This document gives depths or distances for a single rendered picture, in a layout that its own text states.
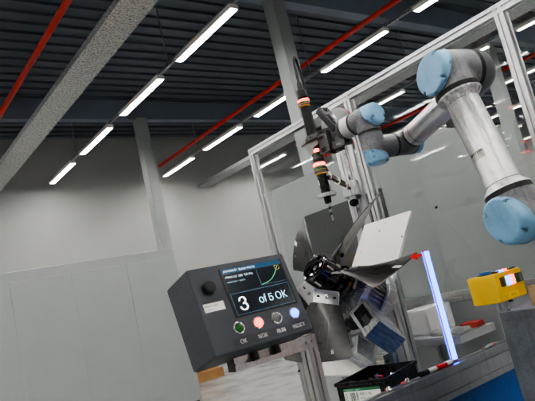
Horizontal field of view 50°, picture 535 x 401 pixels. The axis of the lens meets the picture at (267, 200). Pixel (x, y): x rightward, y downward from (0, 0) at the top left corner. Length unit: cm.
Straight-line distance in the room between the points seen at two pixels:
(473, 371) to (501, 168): 64
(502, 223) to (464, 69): 40
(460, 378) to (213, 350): 84
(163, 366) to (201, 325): 648
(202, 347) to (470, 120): 84
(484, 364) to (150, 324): 610
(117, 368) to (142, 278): 114
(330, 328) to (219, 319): 80
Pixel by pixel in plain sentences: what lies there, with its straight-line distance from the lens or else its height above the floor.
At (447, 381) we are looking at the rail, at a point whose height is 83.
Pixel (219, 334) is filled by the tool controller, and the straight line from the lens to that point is 119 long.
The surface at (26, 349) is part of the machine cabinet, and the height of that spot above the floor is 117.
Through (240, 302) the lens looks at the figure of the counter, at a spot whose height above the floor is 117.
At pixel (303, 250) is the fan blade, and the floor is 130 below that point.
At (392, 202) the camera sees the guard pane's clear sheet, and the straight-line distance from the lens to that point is 279.
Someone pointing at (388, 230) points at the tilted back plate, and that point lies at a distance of 239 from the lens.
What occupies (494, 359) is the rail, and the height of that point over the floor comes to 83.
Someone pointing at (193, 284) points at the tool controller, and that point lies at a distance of 121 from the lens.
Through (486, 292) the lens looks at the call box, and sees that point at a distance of 197.
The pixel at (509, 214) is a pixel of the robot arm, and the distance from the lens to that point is 143.
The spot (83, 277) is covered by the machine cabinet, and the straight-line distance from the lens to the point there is 738.
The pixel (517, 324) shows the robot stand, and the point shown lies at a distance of 153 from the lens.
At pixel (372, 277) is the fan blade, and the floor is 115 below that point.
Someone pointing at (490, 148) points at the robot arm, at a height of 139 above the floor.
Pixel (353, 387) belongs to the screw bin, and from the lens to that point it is 172.
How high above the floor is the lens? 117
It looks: 9 degrees up
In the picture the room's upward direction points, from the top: 13 degrees counter-clockwise
